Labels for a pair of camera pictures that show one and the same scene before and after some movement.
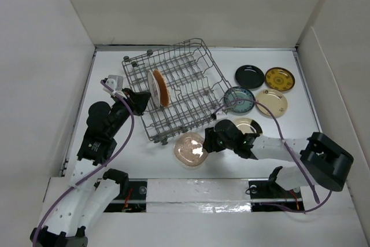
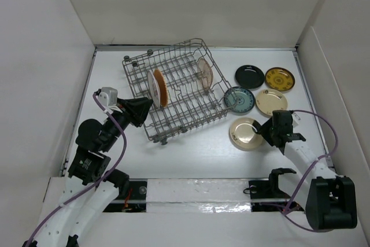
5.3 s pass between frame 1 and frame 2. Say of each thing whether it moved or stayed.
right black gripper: moved
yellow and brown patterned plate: stayed
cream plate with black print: stayed
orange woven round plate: stayed
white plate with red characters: stayed
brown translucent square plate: moved
